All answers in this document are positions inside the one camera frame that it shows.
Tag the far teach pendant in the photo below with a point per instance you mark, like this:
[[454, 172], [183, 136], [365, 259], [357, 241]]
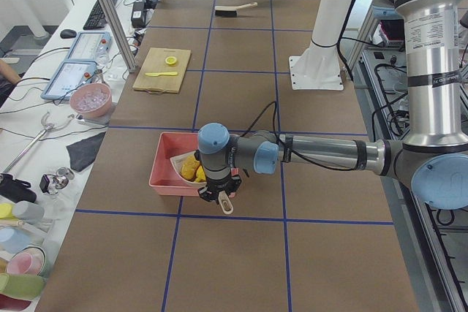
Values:
[[87, 45]]

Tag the pink bowl with ice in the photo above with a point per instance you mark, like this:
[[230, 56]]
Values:
[[92, 100]]

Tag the beige hand brush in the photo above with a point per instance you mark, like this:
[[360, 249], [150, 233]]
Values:
[[232, 11]]

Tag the black keyboard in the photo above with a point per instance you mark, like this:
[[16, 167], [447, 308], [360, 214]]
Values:
[[96, 18]]

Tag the aluminium frame post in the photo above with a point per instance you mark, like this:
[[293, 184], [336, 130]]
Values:
[[118, 32]]

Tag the brown toy potato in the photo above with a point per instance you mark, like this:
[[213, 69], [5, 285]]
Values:
[[189, 167]]

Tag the teach pendant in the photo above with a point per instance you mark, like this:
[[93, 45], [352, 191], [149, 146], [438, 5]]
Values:
[[87, 45], [69, 76]]

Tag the dark grey cloth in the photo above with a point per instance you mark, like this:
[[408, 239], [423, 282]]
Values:
[[84, 152]]

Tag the bamboo cutting board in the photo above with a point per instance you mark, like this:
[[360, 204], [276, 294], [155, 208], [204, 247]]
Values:
[[155, 62]]

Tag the pink plastic bin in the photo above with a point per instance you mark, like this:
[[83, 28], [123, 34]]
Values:
[[165, 178]]

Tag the yellow toy lemon slices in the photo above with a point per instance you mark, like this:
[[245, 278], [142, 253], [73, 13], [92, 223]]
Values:
[[171, 60]]

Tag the yellow plastic toy knife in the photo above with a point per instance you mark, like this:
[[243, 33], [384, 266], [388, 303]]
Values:
[[161, 74]]

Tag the black computer mouse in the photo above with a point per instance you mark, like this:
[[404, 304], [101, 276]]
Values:
[[68, 34]]

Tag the near teach pendant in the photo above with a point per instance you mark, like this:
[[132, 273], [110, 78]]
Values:
[[69, 76]]

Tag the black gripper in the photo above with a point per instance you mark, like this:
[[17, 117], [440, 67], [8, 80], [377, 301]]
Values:
[[218, 187]]

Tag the metal tongs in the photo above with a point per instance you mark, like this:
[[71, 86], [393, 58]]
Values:
[[47, 126]]

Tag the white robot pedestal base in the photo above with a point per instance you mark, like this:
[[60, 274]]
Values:
[[318, 67]]

